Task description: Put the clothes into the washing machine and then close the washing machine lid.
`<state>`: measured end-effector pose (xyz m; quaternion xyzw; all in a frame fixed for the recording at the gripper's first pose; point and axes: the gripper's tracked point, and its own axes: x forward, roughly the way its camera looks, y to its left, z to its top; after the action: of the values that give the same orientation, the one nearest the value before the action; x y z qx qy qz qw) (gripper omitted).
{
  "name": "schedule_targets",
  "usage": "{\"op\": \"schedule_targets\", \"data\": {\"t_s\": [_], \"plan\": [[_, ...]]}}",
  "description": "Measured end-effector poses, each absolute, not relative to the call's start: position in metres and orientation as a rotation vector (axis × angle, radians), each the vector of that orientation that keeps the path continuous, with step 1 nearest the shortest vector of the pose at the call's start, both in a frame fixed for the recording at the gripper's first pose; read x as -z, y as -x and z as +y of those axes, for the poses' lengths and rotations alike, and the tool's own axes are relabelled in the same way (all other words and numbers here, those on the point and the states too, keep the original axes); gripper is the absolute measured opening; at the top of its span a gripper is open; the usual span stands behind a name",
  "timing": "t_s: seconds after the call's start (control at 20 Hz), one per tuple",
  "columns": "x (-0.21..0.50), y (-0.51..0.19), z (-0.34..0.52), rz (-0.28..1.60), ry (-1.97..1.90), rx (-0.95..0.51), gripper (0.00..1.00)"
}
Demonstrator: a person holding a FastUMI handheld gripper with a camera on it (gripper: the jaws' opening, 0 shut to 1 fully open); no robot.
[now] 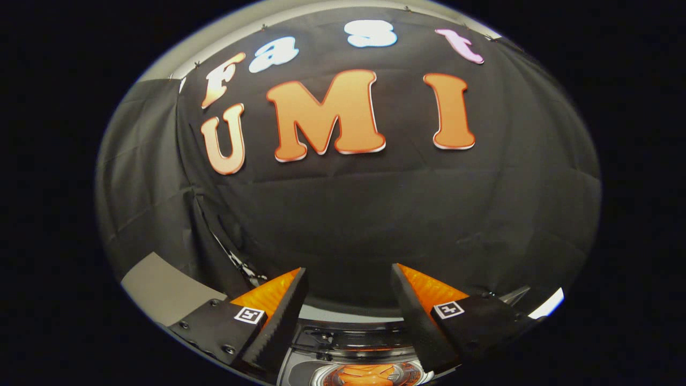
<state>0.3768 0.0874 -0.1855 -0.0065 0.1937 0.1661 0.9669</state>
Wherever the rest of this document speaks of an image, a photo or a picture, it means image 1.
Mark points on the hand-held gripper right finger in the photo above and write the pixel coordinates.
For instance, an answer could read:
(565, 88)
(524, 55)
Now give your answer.
(418, 332)

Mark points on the grey board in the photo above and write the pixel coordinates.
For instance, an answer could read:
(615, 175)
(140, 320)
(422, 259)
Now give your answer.
(161, 289)

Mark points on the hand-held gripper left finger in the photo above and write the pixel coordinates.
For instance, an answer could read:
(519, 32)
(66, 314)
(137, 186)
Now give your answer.
(278, 332)

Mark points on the yellow polo shirt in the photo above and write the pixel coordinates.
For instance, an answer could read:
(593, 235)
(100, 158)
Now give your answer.
(370, 376)

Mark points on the black backdrop cloth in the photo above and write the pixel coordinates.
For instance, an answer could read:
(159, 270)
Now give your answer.
(348, 203)

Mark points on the grey washing machine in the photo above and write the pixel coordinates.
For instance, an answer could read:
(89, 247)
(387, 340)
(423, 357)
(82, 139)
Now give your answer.
(303, 373)

